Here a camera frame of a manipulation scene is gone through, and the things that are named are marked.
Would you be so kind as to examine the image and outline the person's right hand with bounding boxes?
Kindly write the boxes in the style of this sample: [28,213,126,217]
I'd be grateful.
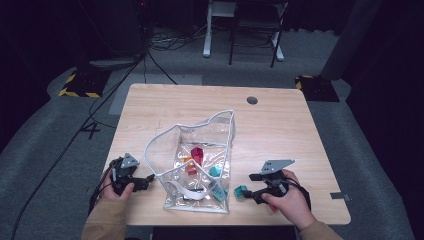
[261,169,318,231]

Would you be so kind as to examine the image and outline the black yellow striped stand base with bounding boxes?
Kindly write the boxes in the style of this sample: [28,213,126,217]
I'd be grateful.
[58,68,112,100]
[294,74,341,103]

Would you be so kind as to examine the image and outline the black equipment tower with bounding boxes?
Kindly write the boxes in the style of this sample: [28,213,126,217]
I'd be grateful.
[74,0,152,63]

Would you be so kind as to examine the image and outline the person's left hand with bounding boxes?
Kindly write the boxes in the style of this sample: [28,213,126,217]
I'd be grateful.
[99,171,135,201]

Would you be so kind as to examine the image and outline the thin black floor cable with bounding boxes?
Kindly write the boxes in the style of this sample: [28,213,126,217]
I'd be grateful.
[145,49,179,86]

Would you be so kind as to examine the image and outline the white desk frame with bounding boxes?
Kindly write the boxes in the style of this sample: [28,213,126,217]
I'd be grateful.
[202,0,286,63]

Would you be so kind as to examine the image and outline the long black floor cable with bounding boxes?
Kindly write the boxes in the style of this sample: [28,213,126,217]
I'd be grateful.
[9,49,149,240]

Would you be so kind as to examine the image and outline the clear plastic bag white trim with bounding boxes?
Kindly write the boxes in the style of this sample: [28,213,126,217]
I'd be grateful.
[143,109,237,215]

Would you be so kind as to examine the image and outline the magenta sloped toy brick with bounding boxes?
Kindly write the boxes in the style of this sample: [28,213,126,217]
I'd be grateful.
[190,147,205,167]

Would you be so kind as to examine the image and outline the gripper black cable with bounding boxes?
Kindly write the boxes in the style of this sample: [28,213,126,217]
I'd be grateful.
[282,177,313,212]
[89,166,116,216]

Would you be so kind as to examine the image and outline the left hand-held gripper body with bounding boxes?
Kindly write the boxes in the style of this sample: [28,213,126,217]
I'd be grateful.
[108,153,141,196]

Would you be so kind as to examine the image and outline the black cable bundle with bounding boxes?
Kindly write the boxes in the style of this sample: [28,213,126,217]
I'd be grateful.
[148,28,209,53]

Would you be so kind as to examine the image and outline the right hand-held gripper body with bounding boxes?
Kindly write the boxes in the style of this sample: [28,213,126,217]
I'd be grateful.
[260,159,296,198]

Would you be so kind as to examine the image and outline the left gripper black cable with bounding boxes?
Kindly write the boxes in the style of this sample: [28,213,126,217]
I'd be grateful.
[89,166,116,216]

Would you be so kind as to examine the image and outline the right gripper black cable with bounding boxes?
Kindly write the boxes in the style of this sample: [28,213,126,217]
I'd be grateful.
[282,177,313,212]

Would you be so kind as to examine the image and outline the black chair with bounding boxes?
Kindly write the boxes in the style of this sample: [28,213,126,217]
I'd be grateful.
[228,0,290,69]

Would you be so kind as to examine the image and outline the grey flat stand base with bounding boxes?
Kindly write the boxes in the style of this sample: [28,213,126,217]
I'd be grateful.
[88,57,143,72]

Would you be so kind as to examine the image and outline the grey curtain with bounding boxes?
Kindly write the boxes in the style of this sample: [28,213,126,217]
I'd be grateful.
[320,0,383,81]

